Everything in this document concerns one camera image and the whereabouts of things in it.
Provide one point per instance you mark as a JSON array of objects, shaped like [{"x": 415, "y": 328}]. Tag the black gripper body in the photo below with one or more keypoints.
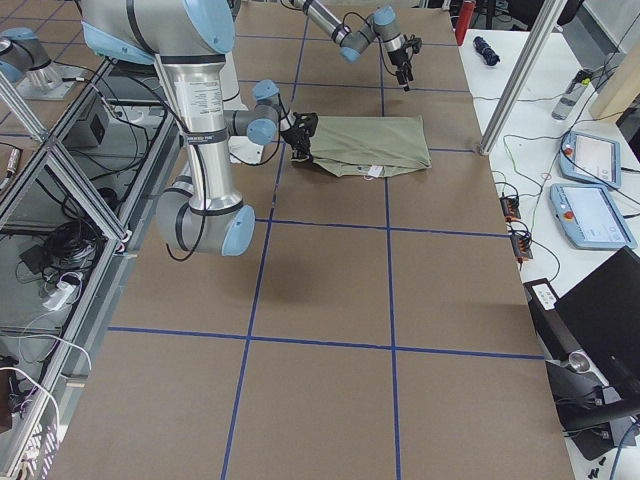
[
  {"x": 399, "y": 61},
  {"x": 298, "y": 134}
]

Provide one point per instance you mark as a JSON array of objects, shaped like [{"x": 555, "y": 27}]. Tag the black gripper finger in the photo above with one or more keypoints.
[
  {"x": 404, "y": 78},
  {"x": 301, "y": 156}
]

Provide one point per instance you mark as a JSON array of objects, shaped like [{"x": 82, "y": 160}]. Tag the olive green long-sleeve shirt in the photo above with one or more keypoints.
[{"x": 349, "y": 146}]

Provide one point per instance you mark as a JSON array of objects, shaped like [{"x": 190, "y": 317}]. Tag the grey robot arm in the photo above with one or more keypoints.
[
  {"x": 187, "y": 42},
  {"x": 379, "y": 27}
]

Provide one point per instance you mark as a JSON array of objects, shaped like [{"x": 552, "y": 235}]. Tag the neighbour robot arm base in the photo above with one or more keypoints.
[{"x": 26, "y": 63}]

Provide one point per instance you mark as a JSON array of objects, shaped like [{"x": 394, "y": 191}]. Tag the white red hang tag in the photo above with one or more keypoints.
[{"x": 375, "y": 171}]

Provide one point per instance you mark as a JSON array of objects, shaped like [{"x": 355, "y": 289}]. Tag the red cylinder tube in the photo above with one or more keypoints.
[{"x": 463, "y": 22}]

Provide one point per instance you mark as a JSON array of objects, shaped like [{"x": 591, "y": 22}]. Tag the orange terminal block far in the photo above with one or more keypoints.
[{"x": 510, "y": 207}]

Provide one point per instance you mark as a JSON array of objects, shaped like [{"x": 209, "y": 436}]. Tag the orange terminal block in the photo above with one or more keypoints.
[
  {"x": 510, "y": 207},
  {"x": 521, "y": 245}
]

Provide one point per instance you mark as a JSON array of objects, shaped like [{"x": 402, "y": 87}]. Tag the far blue teach pendant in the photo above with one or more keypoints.
[{"x": 588, "y": 158}]

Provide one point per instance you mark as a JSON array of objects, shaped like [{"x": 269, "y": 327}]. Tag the blue teach pendant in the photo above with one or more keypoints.
[
  {"x": 588, "y": 158},
  {"x": 589, "y": 217}
]

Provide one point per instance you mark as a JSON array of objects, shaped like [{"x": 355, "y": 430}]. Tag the grey electronics box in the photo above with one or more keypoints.
[{"x": 89, "y": 129}]

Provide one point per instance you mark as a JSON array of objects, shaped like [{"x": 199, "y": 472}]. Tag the orange terminal block near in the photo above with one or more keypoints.
[{"x": 521, "y": 245}]

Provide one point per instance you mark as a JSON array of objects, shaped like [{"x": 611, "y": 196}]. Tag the near blue teach pendant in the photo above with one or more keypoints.
[{"x": 589, "y": 217}]

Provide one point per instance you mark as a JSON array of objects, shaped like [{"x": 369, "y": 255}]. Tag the white power strip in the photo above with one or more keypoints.
[{"x": 60, "y": 296}]

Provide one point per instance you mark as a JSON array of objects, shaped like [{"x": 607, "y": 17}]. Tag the black monitor with stand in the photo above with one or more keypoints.
[{"x": 592, "y": 337}]

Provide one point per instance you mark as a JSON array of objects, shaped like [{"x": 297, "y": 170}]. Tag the aluminium truss frame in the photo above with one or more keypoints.
[{"x": 78, "y": 215}]

